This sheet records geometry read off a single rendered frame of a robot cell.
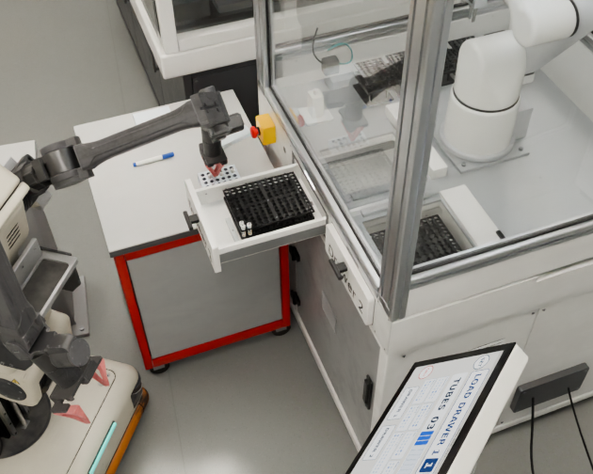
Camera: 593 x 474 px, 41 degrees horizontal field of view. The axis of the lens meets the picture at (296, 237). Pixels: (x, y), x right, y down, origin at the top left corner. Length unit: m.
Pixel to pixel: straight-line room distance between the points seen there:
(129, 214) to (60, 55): 2.24
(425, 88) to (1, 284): 0.84
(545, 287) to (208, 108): 1.00
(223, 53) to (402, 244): 1.40
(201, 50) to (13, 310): 1.55
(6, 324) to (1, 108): 2.79
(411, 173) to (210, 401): 1.58
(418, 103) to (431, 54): 0.11
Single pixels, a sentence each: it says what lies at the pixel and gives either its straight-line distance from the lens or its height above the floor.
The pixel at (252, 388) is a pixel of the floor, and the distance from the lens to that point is 2.94.
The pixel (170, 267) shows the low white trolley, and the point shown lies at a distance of 2.53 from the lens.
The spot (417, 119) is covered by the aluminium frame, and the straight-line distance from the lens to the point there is 1.48.
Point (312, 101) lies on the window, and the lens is 2.12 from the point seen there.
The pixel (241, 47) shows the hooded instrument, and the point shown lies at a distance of 2.92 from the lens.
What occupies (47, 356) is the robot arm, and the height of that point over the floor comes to 1.17.
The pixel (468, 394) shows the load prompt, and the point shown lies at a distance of 1.60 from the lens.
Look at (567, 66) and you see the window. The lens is 1.64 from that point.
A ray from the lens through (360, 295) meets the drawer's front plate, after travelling 2.05.
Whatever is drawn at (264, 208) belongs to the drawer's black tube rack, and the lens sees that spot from 2.25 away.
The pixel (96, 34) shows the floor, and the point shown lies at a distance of 4.73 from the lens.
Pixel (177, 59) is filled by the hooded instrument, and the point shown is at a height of 0.88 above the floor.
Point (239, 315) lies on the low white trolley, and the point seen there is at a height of 0.24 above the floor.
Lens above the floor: 2.51
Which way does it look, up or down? 48 degrees down
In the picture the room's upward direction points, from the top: 1 degrees counter-clockwise
